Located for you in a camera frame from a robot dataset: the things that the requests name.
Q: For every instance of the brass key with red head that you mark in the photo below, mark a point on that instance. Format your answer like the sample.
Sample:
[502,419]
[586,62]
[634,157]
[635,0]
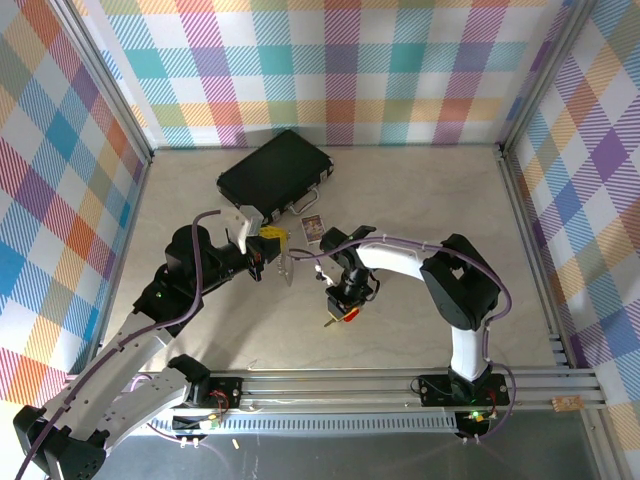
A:
[354,315]

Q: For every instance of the small purple picture card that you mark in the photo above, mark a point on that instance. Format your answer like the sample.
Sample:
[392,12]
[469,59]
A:
[311,230]

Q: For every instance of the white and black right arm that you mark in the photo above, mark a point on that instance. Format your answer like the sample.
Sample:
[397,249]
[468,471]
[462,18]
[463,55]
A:
[390,255]

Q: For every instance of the aluminium corner post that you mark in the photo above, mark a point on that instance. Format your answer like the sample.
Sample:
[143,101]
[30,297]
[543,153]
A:
[105,75]
[546,75]

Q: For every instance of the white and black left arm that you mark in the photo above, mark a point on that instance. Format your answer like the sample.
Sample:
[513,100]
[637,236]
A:
[140,400]

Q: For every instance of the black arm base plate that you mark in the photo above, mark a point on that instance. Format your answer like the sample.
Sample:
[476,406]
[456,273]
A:
[227,395]
[435,392]

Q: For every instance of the small orange circuit board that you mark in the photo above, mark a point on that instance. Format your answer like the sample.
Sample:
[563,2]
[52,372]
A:
[567,403]

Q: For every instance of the black hard case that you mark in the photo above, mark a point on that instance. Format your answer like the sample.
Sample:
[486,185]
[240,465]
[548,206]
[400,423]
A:
[275,170]

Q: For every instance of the long aluminium base rail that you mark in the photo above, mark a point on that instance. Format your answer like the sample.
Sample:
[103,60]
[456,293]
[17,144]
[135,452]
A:
[325,395]

